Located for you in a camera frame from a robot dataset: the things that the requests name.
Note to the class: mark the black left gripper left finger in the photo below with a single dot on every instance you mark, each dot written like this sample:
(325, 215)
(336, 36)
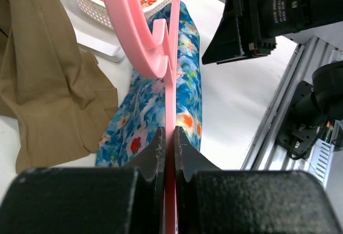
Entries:
(125, 199)

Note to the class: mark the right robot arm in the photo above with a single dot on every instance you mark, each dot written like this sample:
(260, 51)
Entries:
(310, 110)

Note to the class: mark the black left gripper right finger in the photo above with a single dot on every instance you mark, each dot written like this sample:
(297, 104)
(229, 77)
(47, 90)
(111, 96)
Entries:
(211, 200)

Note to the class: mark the blue floral skirt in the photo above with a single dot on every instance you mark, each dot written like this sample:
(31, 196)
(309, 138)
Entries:
(142, 110)

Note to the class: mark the pink plastic hanger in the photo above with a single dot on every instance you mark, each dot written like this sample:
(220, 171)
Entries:
(153, 53)

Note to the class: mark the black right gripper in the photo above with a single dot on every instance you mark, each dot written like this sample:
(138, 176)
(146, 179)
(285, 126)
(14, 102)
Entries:
(276, 17)

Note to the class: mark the slotted cable duct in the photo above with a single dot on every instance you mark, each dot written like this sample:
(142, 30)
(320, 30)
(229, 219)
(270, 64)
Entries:
(321, 161)

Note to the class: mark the aluminium mounting rail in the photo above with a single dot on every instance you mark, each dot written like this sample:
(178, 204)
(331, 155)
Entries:
(266, 152)

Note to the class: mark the tan khaki skirt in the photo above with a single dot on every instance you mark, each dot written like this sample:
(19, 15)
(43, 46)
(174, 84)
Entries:
(62, 100)

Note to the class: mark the white metal clothes rack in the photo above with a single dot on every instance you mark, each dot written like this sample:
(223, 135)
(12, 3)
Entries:
(107, 51)

